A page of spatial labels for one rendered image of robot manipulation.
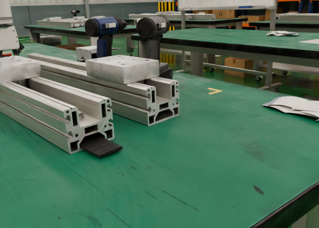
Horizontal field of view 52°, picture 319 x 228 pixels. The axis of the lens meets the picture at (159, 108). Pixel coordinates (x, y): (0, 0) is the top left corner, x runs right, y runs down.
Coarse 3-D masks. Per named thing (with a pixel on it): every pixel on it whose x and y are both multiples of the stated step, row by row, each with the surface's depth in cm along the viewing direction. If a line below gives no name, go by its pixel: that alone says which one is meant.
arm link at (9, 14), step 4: (0, 0) 130; (4, 0) 131; (8, 0) 133; (0, 4) 130; (4, 4) 131; (8, 4) 133; (0, 8) 130; (4, 8) 131; (8, 8) 133; (0, 12) 131; (4, 12) 132; (8, 12) 133; (0, 16) 131; (4, 16) 132; (8, 16) 133
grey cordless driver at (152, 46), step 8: (160, 16) 103; (144, 24) 95; (152, 24) 95; (160, 24) 99; (168, 24) 105; (144, 32) 96; (152, 32) 95; (160, 32) 101; (152, 40) 100; (152, 48) 100; (152, 56) 100; (160, 64) 105; (168, 64) 107; (160, 72) 102; (168, 72) 106
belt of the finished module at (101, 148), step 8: (88, 136) 64; (96, 136) 64; (80, 144) 60; (88, 144) 60; (96, 144) 60; (104, 144) 60; (112, 144) 60; (96, 152) 57; (104, 152) 57; (112, 152) 58
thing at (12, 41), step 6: (0, 30) 134; (6, 30) 135; (12, 30) 137; (0, 36) 134; (6, 36) 136; (12, 36) 137; (0, 42) 135; (6, 42) 136; (12, 42) 138; (18, 42) 140; (0, 48) 135; (6, 48) 137; (12, 48) 139
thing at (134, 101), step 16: (48, 64) 102; (64, 64) 108; (80, 64) 101; (64, 80) 95; (80, 80) 90; (96, 80) 82; (144, 80) 80; (160, 80) 76; (112, 96) 78; (128, 96) 74; (144, 96) 71; (160, 96) 77; (176, 96) 75; (128, 112) 75; (144, 112) 71; (160, 112) 78; (176, 112) 77
